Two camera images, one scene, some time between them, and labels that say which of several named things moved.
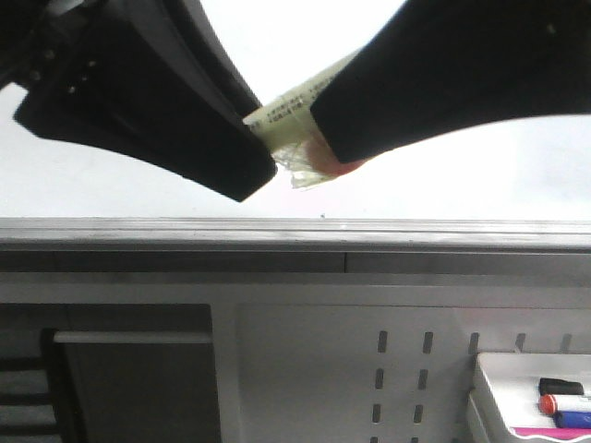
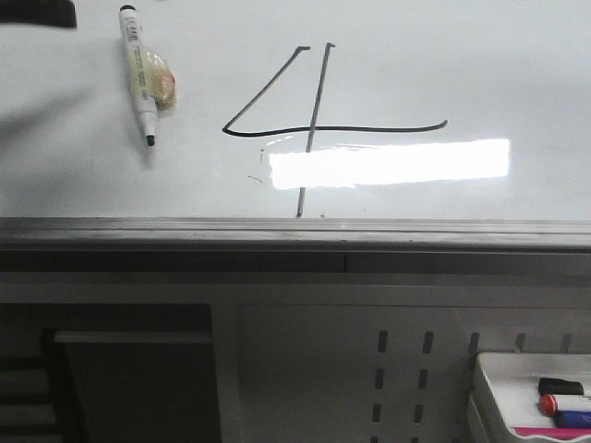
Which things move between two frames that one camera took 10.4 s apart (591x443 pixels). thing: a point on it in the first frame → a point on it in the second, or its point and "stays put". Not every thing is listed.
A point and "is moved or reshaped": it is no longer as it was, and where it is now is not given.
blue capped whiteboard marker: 572,419 stays put
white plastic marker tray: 506,394 stays put
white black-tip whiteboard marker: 299,147 is moved or reshaped
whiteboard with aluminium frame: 517,186 stays put
